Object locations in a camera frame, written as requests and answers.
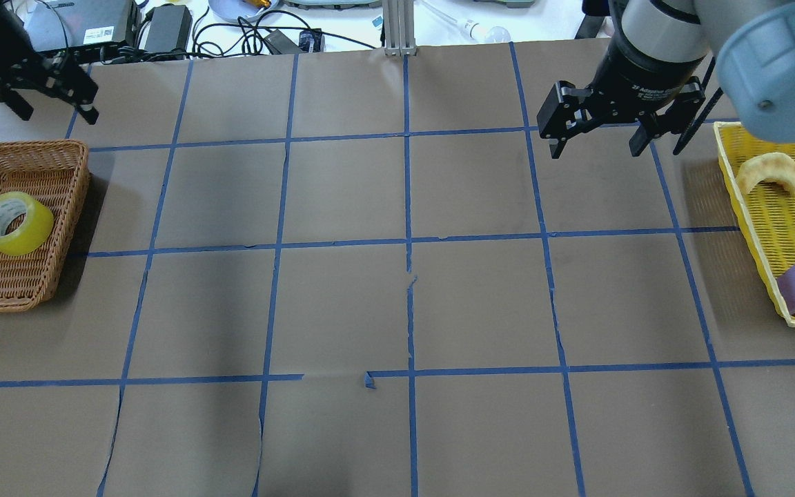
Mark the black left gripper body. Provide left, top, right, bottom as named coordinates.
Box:
left=0, top=52, right=99, bottom=114

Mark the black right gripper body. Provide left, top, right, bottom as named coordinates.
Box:
left=537, top=32, right=705, bottom=142

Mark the yellow tape roll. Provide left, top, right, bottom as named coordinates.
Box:
left=0, top=191, right=55, bottom=257

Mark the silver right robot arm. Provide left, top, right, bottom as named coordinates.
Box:
left=51, top=2, right=795, bottom=158

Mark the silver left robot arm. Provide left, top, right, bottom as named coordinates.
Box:
left=0, top=1, right=100, bottom=125

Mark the black electronics box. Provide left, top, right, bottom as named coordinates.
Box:
left=24, top=1, right=141, bottom=60

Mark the brown wicker basket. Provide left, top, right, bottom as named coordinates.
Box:
left=0, top=139, right=90, bottom=313

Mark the large black power brick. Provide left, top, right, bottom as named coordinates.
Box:
left=141, top=4, right=193, bottom=61

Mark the light bulb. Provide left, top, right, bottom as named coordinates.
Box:
left=418, top=1, right=512, bottom=43

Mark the banana slice toy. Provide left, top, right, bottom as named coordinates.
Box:
left=736, top=152, right=795, bottom=196

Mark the yellow woven basket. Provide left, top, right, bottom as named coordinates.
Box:
left=713, top=121, right=795, bottom=327

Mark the blue bowl with orange item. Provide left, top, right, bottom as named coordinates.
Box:
left=207, top=0, right=282, bottom=24

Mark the black power adapter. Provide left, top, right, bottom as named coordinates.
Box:
left=263, top=29, right=325, bottom=55

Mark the aluminium frame post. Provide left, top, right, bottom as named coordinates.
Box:
left=382, top=0, right=418, bottom=57

